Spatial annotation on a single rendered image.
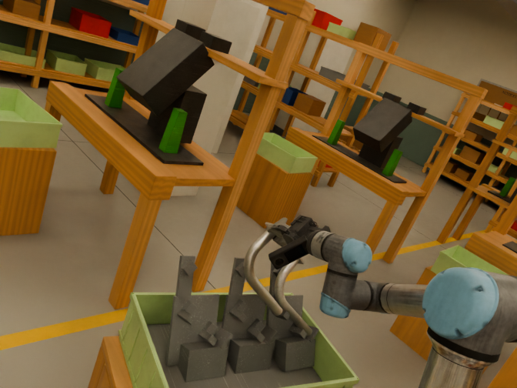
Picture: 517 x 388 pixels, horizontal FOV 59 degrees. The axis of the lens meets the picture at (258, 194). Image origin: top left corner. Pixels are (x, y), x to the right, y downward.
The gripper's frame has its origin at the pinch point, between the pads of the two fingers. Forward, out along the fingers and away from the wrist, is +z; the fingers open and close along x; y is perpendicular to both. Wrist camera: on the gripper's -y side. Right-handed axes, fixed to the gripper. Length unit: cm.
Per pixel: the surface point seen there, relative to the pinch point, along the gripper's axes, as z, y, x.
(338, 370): -11, -9, -48
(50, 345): 130, -80, -40
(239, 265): 6.9, -11.2, -4.8
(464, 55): 551, 911, -370
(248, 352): 2.1, -26.0, -26.8
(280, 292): 3.8, -5.9, -20.9
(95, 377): 30, -63, -12
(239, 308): 5.5, -19.3, -15.2
